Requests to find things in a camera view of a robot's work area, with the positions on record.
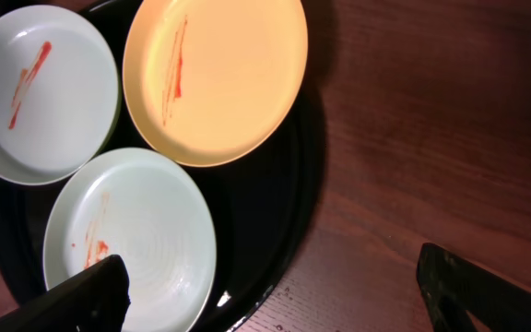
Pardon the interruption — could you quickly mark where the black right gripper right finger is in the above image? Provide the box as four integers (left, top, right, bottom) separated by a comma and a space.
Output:
417, 243, 531, 332

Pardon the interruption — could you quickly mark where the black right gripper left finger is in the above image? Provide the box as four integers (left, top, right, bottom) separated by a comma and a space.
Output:
0, 255, 130, 332

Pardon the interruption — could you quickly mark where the light green plate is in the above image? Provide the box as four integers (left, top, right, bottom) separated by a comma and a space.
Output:
42, 148, 217, 331
0, 5, 121, 185

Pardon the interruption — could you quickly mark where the round black tray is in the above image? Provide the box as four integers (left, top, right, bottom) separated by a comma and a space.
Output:
0, 1, 324, 331

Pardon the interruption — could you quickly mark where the yellow plate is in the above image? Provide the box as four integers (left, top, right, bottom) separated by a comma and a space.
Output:
123, 0, 308, 167

